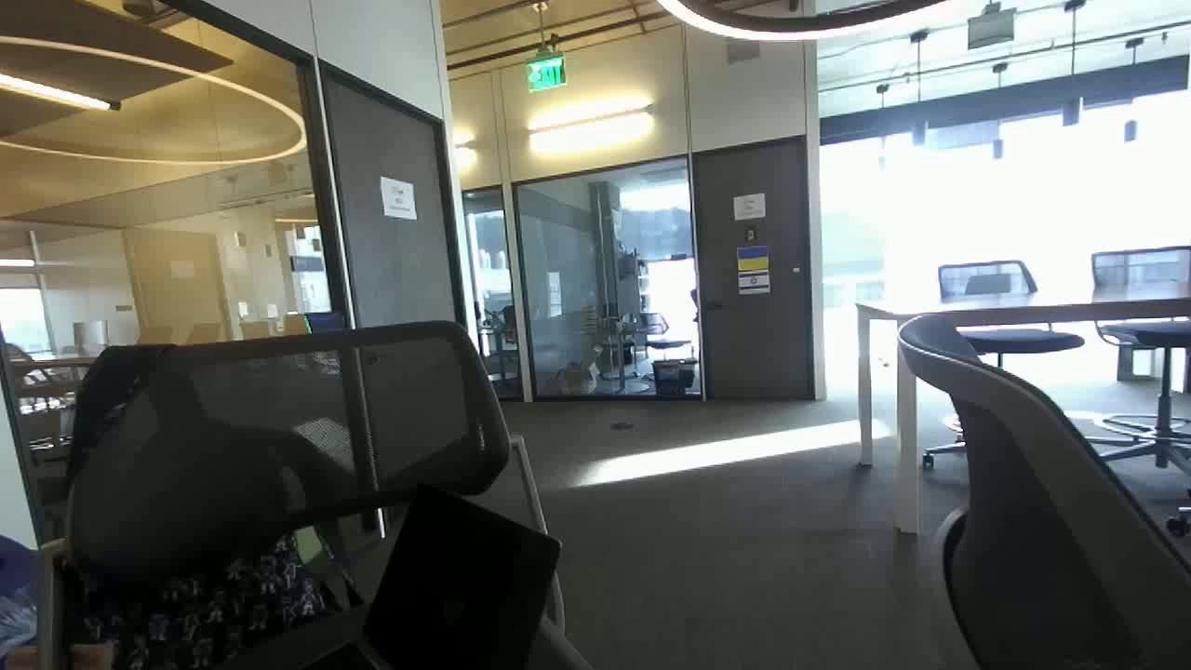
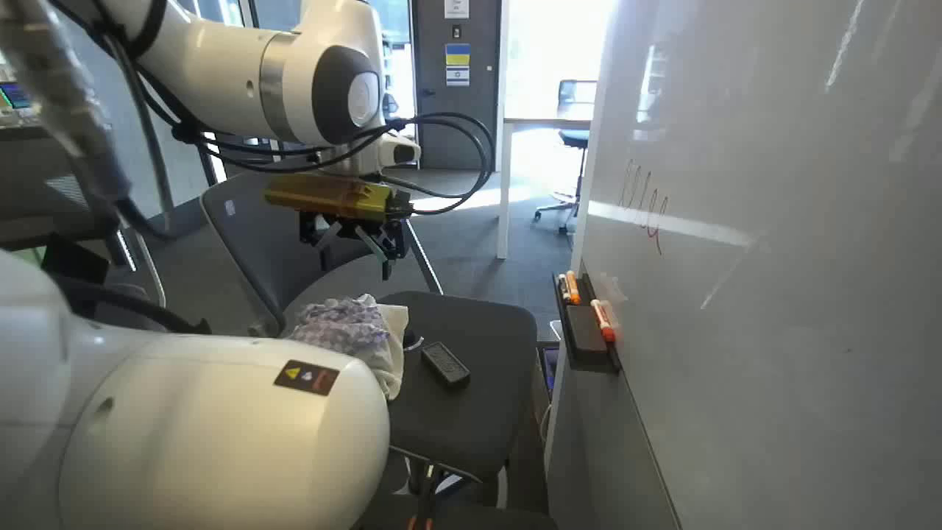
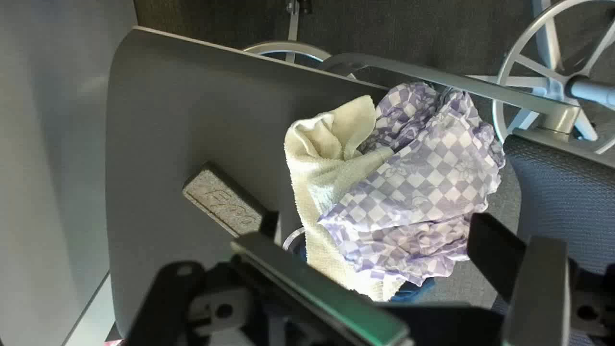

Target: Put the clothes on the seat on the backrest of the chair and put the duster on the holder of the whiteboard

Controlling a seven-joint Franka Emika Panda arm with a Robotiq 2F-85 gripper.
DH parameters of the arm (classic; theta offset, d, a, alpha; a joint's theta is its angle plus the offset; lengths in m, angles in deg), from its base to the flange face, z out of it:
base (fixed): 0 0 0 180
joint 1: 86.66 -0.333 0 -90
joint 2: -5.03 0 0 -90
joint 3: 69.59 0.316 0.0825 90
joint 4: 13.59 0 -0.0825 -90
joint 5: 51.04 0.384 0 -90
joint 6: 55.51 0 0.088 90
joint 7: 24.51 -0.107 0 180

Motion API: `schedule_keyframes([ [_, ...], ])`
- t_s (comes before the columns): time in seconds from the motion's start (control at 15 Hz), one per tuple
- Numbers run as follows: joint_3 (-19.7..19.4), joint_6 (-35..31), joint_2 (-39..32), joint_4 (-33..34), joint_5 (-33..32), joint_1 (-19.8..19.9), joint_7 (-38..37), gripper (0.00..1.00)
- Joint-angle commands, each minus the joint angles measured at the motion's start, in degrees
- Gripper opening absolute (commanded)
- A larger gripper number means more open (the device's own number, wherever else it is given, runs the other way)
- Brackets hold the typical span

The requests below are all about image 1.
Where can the floral patterned cloth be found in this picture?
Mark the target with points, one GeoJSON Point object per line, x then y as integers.
{"type": "Point", "coordinates": [199, 621]}

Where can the black mesh chair left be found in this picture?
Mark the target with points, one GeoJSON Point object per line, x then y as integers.
{"type": "Point", "coordinates": [994, 407]}

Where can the black mesh office chair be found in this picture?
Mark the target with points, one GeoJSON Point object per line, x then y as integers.
{"type": "Point", "coordinates": [199, 454]}

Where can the grey shell chair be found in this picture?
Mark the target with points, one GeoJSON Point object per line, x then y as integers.
{"type": "Point", "coordinates": [1050, 562]}

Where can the blue yellow door poster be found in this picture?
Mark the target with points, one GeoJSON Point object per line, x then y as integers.
{"type": "Point", "coordinates": [755, 269]}

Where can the dark grey door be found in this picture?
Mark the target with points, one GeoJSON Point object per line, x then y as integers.
{"type": "Point", "coordinates": [759, 348]}

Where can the white paper notice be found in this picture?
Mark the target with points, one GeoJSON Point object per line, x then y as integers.
{"type": "Point", "coordinates": [400, 200]}

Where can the green exit sign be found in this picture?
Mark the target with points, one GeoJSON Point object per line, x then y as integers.
{"type": "Point", "coordinates": [547, 71]}

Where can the black laptop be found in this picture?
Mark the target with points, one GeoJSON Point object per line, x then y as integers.
{"type": "Point", "coordinates": [465, 590]}

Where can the white table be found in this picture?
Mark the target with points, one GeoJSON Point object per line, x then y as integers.
{"type": "Point", "coordinates": [908, 375]}

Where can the ring ceiling light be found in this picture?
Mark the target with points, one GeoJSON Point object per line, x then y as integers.
{"type": "Point", "coordinates": [801, 20]}

